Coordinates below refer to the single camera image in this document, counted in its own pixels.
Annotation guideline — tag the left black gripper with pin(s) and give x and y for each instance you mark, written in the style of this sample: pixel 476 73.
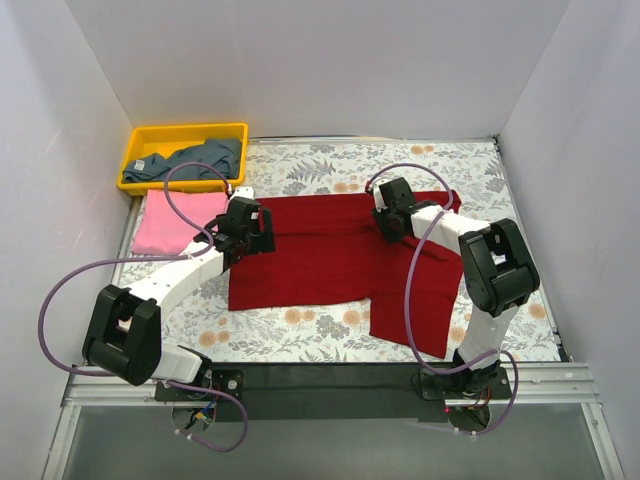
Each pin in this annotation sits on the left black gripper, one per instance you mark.
pixel 265 230

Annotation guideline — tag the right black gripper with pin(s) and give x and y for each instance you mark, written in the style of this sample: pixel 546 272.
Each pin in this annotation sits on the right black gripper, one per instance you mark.
pixel 382 220

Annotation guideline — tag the red t shirt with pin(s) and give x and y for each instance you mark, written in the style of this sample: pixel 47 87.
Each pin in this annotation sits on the red t shirt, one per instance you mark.
pixel 328 250

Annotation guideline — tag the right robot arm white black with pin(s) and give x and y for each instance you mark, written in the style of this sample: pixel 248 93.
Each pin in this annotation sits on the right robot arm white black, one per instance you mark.
pixel 498 270

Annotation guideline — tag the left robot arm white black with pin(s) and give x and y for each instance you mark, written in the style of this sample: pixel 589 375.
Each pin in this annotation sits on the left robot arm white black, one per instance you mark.
pixel 124 336

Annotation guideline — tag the grey-blue t shirt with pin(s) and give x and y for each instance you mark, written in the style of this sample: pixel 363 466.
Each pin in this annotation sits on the grey-blue t shirt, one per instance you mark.
pixel 212 160

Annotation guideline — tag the folded pink t shirt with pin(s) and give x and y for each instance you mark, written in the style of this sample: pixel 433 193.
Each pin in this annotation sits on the folded pink t shirt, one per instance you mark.
pixel 162 232

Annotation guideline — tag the yellow plastic bin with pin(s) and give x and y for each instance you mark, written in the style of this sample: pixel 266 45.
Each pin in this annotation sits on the yellow plastic bin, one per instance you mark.
pixel 166 139

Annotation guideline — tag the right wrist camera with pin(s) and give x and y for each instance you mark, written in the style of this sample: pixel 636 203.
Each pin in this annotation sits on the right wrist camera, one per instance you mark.
pixel 376 195

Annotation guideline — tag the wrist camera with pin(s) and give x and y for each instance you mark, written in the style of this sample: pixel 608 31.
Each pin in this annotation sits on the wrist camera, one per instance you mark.
pixel 246 192
pixel 376 195

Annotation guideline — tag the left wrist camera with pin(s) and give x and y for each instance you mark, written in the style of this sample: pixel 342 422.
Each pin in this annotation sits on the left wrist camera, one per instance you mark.
pixel 246 192

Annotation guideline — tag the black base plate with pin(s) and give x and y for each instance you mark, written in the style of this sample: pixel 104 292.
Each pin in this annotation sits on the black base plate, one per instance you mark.
pixel 332 391

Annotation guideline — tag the aluminium frame rail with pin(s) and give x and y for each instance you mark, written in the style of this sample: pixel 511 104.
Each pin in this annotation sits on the aluminium frame rail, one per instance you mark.
pixel 83 390

